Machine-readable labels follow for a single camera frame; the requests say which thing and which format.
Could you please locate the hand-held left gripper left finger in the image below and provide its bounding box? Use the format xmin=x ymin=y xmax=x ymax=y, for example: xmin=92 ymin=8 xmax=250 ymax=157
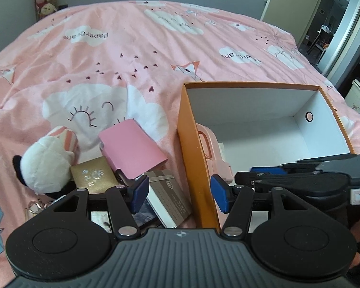
xmin=51 ymin=175 xmax=151 ymax=238

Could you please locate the grey-brown book box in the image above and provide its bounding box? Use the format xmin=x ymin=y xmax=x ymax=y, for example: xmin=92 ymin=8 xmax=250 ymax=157
xmin=144 ymin=169 xmax=193 ymax=229

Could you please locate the dark wooden chair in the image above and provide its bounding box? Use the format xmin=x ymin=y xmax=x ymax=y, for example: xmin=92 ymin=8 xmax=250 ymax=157
xmin=306 ymin=25 xmax=333 ymax=65

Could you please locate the pink box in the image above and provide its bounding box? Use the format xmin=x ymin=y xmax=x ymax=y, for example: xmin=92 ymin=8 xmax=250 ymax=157
xmin=98 ymin=119 xmax=168 ymax=186

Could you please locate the gold gift box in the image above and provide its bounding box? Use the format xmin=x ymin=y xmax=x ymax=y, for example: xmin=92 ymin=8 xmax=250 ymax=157
xmin=70 ymin=156 xmax=118 ymax=195

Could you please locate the metal key ring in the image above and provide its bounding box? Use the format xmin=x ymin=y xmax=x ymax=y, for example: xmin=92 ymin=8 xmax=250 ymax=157
xmin=24 ymin=197 xmax=53 ymax=220

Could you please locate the beige door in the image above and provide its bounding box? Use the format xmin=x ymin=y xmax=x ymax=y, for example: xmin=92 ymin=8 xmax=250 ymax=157
xmin=259 ymin=0 xmax=329 ymax=50

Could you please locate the pink printed blanket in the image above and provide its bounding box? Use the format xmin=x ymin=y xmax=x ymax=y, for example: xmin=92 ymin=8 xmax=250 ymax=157
xmin=0 ymin=0 xmax=360 ymax=276

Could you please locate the panda plush toy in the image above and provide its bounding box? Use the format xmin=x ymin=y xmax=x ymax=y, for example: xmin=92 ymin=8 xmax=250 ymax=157
xmin=13 ymin=125 xmax=79 ymax=200

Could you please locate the orange cardboard box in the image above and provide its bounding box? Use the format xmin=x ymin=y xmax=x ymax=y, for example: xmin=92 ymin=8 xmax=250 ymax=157
xmin=176 ymin=82 xmax=356 ymax=231

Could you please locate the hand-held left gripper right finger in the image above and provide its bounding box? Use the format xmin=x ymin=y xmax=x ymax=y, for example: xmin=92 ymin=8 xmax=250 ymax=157
xmin=210 ymin=174 xmax=309 ymax=240

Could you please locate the pink plastic case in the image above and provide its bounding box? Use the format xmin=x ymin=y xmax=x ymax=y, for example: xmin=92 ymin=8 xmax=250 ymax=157
xmin=196 ymin=123 xmax=232 ymax=184

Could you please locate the dark picture book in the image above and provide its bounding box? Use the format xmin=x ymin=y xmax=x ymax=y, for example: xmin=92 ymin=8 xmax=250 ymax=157
xmin=131 ymin=198 xmax=163 ymax=230

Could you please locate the white sliding door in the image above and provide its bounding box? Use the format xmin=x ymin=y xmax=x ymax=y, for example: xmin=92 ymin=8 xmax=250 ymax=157
xmin=324 ymin=0 xmax=360 ymax=87

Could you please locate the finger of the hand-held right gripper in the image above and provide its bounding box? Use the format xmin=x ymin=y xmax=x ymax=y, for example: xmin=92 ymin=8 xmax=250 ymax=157
xmin=234 ymin=170 xmax=350 ymax=194
xmin=250 ymin=154 xmax=359 ymax=175

